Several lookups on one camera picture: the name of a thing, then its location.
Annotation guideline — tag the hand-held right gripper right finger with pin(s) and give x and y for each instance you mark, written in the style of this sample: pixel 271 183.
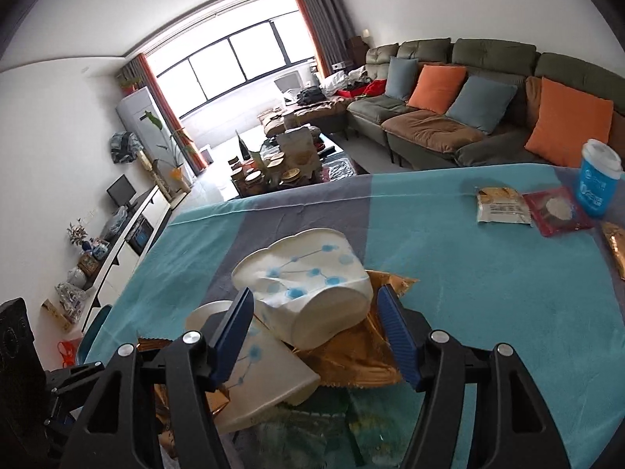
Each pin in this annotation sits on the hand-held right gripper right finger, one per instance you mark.
pixel 395 332

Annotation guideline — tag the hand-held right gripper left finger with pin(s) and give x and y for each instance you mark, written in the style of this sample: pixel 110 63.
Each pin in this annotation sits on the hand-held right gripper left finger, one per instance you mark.
pixel 234 332

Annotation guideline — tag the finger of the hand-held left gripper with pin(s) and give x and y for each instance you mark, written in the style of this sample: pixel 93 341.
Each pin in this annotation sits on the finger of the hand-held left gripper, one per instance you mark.
pixel 68 381

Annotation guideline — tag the gold foil snack wrapper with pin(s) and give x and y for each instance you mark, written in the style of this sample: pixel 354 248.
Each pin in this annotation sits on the gold foil snack wrapper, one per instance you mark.
pixel 616 249
pixel 351 359

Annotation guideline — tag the red plastic bag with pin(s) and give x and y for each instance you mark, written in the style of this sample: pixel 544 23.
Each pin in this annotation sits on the red plastic bag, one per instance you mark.
pixel 68 351

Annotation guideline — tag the teal chair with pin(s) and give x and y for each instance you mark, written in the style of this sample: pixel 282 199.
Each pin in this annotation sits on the teal chair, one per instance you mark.
pixel 95 332

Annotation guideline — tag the teal striped tablecloth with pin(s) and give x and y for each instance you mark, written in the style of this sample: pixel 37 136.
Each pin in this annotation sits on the teal striped tablecloth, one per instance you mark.
pixel 488 303

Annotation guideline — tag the crumpled clear plastic wrapper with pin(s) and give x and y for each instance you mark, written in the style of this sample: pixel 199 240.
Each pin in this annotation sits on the crumpled clear plastic wrapper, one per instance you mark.
pixel 312 430

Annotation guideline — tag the white TV cabinet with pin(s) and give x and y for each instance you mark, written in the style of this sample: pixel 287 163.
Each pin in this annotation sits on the white TV cabinet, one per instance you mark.
pixel 122 256

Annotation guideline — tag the vase with branches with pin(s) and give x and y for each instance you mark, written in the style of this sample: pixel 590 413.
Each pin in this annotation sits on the vase with branches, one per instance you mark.
pixel 78 234

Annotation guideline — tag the cluster of glass jars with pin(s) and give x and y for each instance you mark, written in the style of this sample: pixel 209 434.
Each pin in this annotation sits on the cluster of glass jars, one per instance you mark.
pixel 254 176

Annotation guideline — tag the clear plastic bag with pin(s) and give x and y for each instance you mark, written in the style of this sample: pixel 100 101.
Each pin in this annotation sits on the clear plastic bag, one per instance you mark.
pixel 114 224

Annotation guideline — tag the white and yellow snack packet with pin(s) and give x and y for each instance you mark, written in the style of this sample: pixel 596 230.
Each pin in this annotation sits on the white and yellow snack packet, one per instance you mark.
pixel 503 207

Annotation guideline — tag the orange plant vase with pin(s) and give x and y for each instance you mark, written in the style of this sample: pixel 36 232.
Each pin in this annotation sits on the orange plant vase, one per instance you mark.
pixel 176 174

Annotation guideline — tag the white waste bin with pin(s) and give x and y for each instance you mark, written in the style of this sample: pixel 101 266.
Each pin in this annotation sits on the white waste bin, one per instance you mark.
pixel 206 157

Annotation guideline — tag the black monitor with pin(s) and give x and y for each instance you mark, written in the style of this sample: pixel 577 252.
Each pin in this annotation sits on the black monitor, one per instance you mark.
pixel 121 189

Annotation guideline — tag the dark glass coffee table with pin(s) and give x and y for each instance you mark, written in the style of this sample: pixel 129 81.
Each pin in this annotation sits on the dark glass coffee table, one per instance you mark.
pixel 337 149

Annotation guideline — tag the kraft paper bag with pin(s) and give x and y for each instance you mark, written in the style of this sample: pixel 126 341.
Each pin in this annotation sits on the kraft paper bag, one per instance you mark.
pixel 299 149

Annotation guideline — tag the tall leafy house plant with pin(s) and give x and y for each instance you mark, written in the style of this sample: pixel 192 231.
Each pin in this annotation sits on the tall leafy house plant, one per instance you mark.
pixel 173 141

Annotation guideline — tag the red snack packet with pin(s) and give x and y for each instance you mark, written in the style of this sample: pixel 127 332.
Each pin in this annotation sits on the red snack packet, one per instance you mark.
pixel 559 215

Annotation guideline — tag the brown sofa seat pad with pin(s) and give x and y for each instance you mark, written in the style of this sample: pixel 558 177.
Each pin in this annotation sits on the brown sofa seat pad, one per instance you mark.
pixel 429 129

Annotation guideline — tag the cloth-covered standing fan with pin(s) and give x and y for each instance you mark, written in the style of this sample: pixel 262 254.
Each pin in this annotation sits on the cloth-covered standing fan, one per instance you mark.
pixel 124 146

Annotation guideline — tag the white floor air conditioner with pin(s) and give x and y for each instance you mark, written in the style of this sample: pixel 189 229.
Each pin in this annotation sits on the white floor air conditioner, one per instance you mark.
pixel 139 129

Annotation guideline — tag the grey and orange curtain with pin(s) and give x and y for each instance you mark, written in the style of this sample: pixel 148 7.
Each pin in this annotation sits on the grey and orange curtain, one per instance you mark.
pixel 168 107
pixel 324 24

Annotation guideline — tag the blue cushion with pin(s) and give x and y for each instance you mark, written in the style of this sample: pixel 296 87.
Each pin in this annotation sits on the blue cushion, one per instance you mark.
pixel 481 103
pixel 401 78

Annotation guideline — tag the red cloth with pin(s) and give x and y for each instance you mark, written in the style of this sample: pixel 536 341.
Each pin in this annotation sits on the red cloth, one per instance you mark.
pixel 371 89

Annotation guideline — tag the orange cushion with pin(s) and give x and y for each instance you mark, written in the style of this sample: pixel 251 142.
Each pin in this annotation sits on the orange cushion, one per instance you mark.
pixel 436 89
pixel 569 122

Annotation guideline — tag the blue cup with white lid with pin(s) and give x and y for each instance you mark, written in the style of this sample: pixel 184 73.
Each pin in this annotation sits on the blue cup with white lid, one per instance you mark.
pixel 594 185

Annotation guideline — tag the white office chair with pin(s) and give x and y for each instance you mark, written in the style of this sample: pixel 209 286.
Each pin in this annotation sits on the white office chair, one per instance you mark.
pixel 292 85

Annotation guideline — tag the pile of clothes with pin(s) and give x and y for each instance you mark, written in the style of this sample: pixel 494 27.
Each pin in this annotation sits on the pile of clothes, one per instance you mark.
pixel 337 80

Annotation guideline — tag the large window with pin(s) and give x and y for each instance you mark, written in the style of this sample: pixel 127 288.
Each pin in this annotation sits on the large window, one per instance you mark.
pixel 234 63

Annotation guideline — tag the small potted plant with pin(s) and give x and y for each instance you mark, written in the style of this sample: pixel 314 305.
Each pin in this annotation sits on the small potted plant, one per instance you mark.
pixel 128 83

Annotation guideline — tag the green sectional sofa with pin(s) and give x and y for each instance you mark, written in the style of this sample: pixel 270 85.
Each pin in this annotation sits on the green sectional sofa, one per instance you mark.
pixel 488 53

